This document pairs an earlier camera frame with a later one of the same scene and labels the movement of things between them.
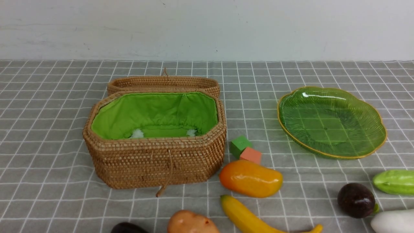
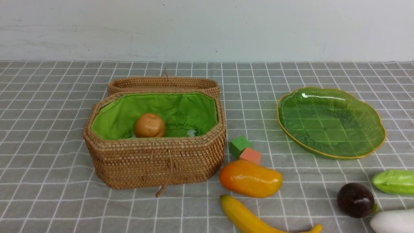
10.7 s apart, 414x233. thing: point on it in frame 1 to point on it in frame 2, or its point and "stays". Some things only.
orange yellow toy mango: (250, 178) stays
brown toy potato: (186, 221) to (149, 125)
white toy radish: (397, 221) stays
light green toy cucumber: (397, 182) stays
